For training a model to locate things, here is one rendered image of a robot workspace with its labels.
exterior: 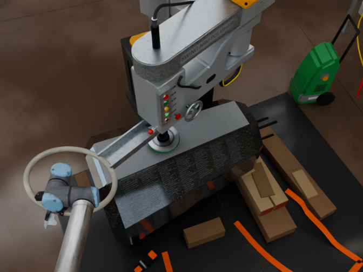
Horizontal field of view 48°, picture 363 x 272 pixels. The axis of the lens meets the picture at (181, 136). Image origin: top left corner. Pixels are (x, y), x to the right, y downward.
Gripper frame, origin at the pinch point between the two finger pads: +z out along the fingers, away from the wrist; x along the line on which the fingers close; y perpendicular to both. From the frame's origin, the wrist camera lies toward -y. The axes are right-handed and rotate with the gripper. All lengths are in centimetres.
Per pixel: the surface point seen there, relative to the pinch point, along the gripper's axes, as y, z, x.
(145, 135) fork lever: 26, -16, 67
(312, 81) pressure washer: 140, -17, 217
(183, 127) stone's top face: 46, -5, 101
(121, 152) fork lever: 17, -9, 52
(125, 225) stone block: 33, 42, 43
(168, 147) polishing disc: 42, -2, 80
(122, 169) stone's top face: 19, 15, 63
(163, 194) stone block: 49, 24, 64
